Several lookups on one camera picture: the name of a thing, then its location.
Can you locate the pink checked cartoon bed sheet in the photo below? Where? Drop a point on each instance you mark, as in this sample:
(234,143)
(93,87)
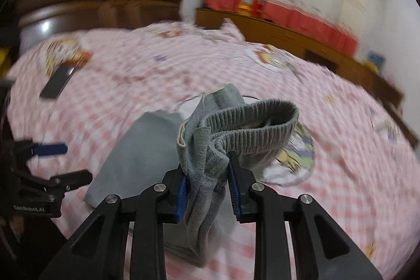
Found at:
(334,168)

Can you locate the black smartphone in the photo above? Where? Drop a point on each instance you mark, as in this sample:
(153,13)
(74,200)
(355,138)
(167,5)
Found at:
(57,81)

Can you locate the grey pants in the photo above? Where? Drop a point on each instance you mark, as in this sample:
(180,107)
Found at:
(203,148)

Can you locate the blue yellow box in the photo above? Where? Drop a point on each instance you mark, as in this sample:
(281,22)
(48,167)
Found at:
(375,60)

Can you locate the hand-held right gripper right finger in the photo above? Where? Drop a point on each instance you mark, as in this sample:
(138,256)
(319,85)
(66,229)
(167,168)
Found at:
(233,188)

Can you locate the light wooden low cabinet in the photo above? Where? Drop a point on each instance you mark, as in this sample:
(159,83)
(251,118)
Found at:
(279,34)

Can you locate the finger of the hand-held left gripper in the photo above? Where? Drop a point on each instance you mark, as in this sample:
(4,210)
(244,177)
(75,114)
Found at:
(70,179)
(49,149)

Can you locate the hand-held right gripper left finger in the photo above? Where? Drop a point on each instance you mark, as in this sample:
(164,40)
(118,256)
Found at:
(182,198)

